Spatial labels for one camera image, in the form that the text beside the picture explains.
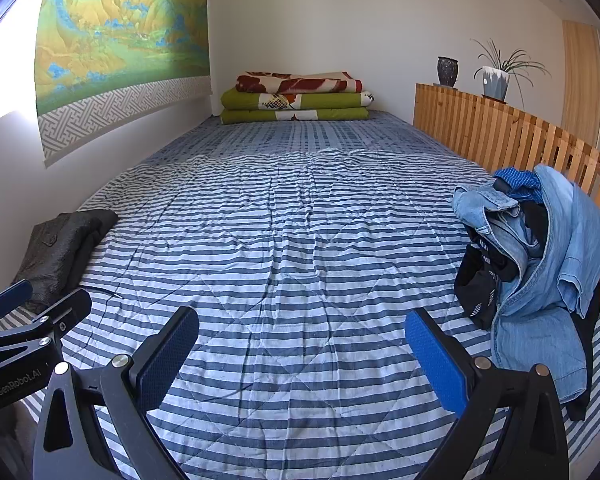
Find plain black garment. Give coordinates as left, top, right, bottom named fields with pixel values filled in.
left=564, top=280, right=600, bottom=422

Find black garment with white print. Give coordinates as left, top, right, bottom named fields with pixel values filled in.
left=453, top=201, right=552, bottom=332

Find dark grey folded garment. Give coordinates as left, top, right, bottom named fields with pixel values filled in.
left=11, top=208, right=120, bottom=314

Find wooden slatted bed rail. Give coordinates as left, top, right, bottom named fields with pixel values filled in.
left=414, top=82, right=600, bottom=311

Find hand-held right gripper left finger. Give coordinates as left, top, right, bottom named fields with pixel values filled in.
left=32, top=305, right=201, bottom=480

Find landscape painting wall scroll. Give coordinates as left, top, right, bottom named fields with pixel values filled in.
left=34, top=0, right=215, bottom=169

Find blue white striped bedspread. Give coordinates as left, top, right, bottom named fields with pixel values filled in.
left=0, top=112, right=600, bottom=480

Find dark ceramic vase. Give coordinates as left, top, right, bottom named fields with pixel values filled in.
left=436, top=56, right=461, bottom=88

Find red cream folded blanket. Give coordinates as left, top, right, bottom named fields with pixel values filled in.
left=236, top=71, right=364, bottom=95

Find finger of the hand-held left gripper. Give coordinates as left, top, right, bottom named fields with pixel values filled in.
left=0, top=279, right=34, bottom=333
left=26, top=288, right=94, bottom=348

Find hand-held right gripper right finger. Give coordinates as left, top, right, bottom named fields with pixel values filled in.
left=404, top=308, right=571, bottom=480

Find potted plant in grey pot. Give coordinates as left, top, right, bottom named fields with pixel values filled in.
left=469, top=37, right=551, bottom=104

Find light blue denim shirt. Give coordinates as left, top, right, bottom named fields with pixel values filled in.
left=490, top=164, right=600, bottom=404

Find blue denim jeans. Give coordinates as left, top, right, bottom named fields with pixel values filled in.
left=452, top=182, right=533, bottom=281

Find blue striped shorts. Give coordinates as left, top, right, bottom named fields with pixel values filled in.
left=494, top=168, right=545, bottom=202

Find light wooden wall panel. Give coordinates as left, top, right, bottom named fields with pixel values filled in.
left=561, top=19, right=600, bottom=149

